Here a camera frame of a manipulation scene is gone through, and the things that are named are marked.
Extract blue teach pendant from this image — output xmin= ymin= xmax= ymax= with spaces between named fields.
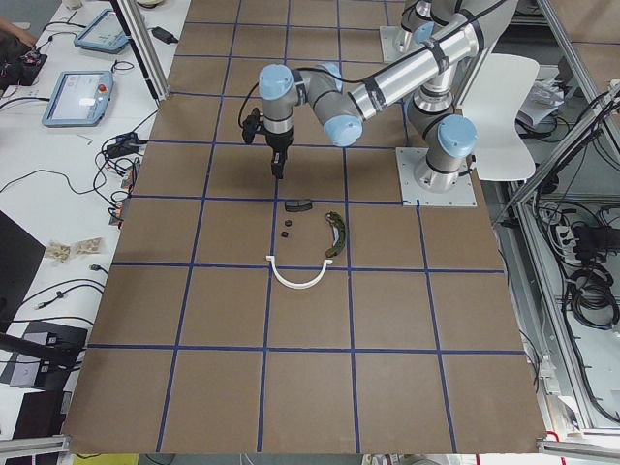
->
xmin=42 ymin=70 xmax=114 ymax=128
xmin=74 ymin=9 xmax=128 ymax=54

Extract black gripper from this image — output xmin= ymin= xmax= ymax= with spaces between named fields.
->
xmin=265 ymin=129 xmax=294 ymax=179

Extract black power adapter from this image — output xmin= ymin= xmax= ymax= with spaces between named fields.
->
xmin=151 ymin=26 xmax=178 ymax=45

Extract white curved plastic piece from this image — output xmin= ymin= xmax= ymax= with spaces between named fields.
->
xmin=265 ymin=255 xmax=333 ymax=291

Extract olive brake shoe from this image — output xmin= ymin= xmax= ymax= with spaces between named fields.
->
xmin=325 ymin=211 xmax=347 ymax=259

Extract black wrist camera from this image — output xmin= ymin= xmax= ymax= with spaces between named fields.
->
xmin=241 ymin=108 xmax=262 ymax=144

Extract aluminium frame post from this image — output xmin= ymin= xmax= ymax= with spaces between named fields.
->
xmin=110 ymin=0 xmax=170 ymax=102

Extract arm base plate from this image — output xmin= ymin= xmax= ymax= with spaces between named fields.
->
xmin=395 ymin=147 xmax=478 ymax=208
xmin=380 ymin=22 xmax=434 ymax=63

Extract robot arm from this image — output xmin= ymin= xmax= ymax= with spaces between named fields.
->
xmin=394 ymin=0 xmax=462 ymax=52
xmin=243 ymin=1 xmax=517 ymax=179

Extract white chair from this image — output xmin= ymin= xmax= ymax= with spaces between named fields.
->
xmin=461 ymin=53 xmax=539 ymax=181

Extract grey brake pad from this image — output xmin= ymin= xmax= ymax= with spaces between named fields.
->
xmin=284 ymin=199 xmax=313 ymax=213

